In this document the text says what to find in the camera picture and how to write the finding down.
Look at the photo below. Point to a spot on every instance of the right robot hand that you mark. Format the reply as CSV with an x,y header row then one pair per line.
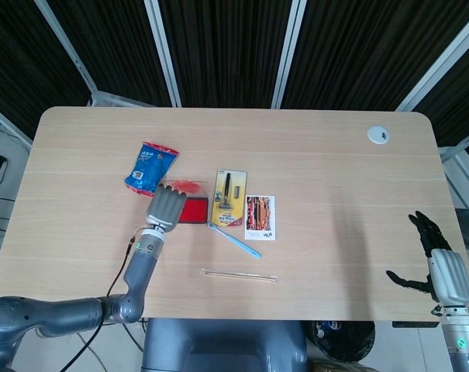
x,y
451,279

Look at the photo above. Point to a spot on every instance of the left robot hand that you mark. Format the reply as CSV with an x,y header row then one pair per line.
x,y
166,209

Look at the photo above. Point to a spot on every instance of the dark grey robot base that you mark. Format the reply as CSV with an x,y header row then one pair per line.
x,y
222,345

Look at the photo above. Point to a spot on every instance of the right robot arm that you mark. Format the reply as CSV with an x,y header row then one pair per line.
x,y
463,341

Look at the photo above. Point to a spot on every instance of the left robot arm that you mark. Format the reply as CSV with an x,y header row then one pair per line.
x,y
63,314

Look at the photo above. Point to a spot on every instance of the red ink pad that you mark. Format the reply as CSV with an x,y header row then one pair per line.
x,y
195,213

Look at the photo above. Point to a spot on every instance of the blue snack packet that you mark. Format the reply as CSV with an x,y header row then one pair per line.
x,y
150,168

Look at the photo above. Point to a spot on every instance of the black desk control panel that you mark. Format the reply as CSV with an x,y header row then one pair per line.
x,y
414,324

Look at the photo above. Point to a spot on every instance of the razor in yellow blister pack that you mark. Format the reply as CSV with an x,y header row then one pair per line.
x,y
228,201

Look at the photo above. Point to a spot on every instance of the light blue toothbrush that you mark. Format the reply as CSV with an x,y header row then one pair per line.
x,y
236,241

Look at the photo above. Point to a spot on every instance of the photo postcard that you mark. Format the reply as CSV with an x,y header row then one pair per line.
x,y
260,217

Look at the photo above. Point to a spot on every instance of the wrapped wooden chopsticks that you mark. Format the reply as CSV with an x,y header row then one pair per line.
x,y
238,275

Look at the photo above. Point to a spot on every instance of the black trash bin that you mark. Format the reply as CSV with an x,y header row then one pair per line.
x,y
342,341

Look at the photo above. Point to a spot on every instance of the white frame base rail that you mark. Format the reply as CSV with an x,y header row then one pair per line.
x,y
118,98

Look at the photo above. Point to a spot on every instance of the white aluminium frame post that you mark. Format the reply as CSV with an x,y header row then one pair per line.
x,y
443,67
288,54
64,42
163,54

